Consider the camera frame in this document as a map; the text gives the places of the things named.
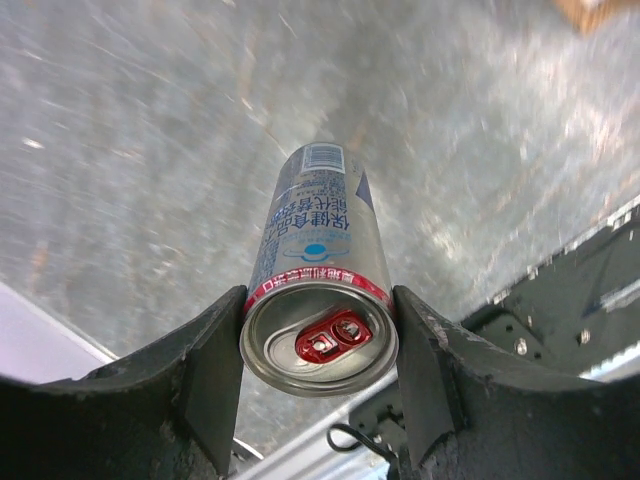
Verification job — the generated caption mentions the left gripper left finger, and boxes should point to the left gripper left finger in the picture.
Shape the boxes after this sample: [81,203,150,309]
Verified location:
[1,285,247,479]

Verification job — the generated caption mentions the silver blue energy can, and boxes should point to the silver blue energy can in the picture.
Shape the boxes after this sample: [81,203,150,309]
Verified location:
[239,142,399,397]

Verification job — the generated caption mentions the wooden compartment tray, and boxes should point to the wooden compartment tray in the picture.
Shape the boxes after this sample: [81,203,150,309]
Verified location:
[552,0,639,34]

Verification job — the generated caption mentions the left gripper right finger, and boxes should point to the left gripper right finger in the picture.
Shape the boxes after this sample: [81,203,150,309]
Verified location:
[394,286,639,479]

